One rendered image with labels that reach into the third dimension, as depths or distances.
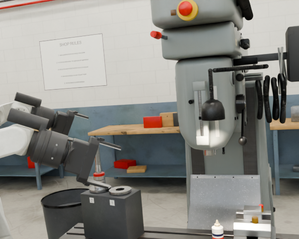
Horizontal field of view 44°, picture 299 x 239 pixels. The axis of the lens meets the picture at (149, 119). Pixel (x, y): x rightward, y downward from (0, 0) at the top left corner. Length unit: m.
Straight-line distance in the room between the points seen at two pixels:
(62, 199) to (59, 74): 3.35
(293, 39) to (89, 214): 1.05
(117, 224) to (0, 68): 5.92
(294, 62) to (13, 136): 1.05
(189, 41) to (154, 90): 4.58
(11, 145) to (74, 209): 2.20
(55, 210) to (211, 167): 1.67
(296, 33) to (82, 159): 0.95
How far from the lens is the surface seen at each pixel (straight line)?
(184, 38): 1.22
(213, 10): 1.11
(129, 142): 6.01
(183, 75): 1.25
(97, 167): 1.52
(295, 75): 1.51
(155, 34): 1.10
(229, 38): 1.19
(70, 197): 3.51
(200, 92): 1.20
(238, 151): 1.72
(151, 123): 5.22
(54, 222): 3.15
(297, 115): 5.03
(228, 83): 1.25
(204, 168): 1.76
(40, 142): 0.92
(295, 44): 1.51
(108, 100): 6.07
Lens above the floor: 1.57
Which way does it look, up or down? 6 degrees down
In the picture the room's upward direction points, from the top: 5 degrees counter-clockwise
